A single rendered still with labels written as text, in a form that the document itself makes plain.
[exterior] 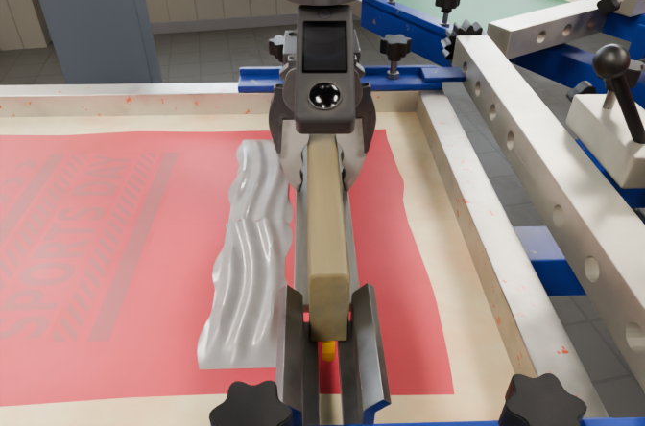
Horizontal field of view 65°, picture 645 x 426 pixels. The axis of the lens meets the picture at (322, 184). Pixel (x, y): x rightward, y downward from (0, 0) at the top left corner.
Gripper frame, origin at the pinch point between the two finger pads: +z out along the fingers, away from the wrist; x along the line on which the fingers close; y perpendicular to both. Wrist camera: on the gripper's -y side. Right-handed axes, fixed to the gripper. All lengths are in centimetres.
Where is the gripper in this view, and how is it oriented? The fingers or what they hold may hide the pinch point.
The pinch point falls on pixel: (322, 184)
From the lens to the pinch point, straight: 52.6
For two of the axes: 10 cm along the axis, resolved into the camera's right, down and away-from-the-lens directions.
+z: 0.0, 8.1, 5.9
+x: -10.0, 0.2, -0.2
